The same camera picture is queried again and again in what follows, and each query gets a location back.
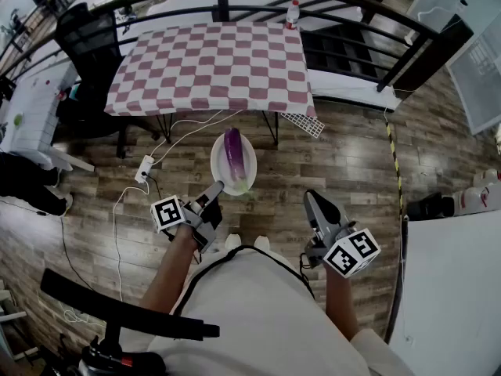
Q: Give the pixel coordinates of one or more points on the white oval plate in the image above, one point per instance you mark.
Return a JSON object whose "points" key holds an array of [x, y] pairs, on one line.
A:
{"points": [[220, 163]]}

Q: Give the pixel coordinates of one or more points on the white tiled table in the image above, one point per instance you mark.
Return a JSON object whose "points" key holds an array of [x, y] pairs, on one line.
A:
{"points": [[35, 108]]}

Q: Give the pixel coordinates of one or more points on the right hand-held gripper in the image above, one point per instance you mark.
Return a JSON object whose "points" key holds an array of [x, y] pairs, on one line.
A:
{"points": [[352, 253]]}

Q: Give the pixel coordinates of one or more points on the person's right forearm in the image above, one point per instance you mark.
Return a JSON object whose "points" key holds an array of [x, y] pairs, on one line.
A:
{"points": [[340, 304]]}

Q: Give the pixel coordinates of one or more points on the white power strip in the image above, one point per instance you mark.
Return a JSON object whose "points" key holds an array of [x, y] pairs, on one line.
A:
{"points": [[143, 169]]}

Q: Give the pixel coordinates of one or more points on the black mesh office chair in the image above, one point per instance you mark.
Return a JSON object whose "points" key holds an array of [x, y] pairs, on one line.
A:
{"points": [[90, 53]]}

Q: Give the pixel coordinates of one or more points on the black curved-back chair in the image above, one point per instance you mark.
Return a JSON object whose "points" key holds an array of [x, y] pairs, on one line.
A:
{"points": [[117, 308]]}

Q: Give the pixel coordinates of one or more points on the purple eggplant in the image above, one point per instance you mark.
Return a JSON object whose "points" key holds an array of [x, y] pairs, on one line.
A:
{"points": [[235, 155]]}

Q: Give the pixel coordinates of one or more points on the white grid rack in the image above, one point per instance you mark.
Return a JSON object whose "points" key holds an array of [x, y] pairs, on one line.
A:
{"points": [[305, 123]]}

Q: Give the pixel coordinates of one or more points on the person's right white shoe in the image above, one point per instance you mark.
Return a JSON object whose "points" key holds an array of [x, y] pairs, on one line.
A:
{"points": [[261, 242]]}

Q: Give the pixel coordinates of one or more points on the person's left forearm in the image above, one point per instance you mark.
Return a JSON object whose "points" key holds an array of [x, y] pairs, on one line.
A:
{"points": [[168, 276]]}

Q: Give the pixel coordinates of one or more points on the black bag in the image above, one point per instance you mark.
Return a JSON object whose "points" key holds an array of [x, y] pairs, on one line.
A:
{"points": [[428, 207]]}

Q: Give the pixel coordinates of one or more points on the red white checkered table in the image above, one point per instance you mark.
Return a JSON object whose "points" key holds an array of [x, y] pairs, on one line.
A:
{"points": [[203, 69]]}

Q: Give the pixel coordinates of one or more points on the white framed board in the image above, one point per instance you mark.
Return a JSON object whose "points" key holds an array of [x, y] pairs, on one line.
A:
{"points": [[477, 80]]}

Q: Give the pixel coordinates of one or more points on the black metal railing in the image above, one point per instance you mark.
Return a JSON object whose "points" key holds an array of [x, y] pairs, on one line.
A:
{"points": [[222, 0]]}

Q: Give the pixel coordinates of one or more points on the small green object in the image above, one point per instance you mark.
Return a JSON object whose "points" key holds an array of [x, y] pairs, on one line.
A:
{"points": [[18, 120]]}

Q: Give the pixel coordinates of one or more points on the person's white shirt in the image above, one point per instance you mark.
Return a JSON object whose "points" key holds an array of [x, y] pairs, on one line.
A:
{"points": [[254, 319]]}

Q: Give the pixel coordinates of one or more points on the person's white shoe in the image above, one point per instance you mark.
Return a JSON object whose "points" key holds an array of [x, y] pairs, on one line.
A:
{"points": [[261, 242], [233, 242]]}

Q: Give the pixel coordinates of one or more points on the plain white table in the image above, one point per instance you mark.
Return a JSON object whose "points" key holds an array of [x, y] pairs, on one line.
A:
{"points": [[450, 296]]}

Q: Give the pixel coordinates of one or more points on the person's left white shoe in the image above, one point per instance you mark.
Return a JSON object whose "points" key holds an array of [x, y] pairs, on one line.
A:
{"points": [[233, 242]]}

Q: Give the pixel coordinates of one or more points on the white jug red label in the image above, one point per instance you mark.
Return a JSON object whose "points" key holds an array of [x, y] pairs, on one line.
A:
{"points": [[487, 178], [475, 201]]}

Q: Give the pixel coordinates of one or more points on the black staircase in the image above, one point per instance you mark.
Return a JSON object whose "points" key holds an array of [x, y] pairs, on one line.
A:
{"points": [[336, 53]]}

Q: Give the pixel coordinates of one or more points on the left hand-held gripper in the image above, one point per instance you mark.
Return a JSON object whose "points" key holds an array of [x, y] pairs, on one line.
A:
{"points": [[168, 214]]}

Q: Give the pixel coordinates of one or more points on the clear plastic bottle red cap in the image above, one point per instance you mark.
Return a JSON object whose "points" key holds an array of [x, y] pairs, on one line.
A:
{"points": [[292, 16]]}

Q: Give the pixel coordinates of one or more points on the yellow black floor tape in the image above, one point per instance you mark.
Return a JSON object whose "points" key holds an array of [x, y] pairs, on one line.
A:
{"points": [[395, 163]]}

